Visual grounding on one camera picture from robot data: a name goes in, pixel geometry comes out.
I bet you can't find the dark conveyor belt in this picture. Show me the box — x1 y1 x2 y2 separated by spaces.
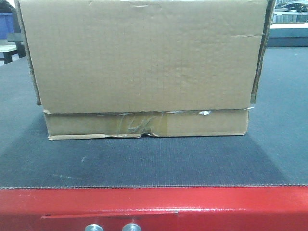
0 47 308 188

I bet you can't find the red conveyor frame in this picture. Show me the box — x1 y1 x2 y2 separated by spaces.
0 186 308 231

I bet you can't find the brown cardboard carton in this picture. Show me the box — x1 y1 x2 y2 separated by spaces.
15 0 274 140

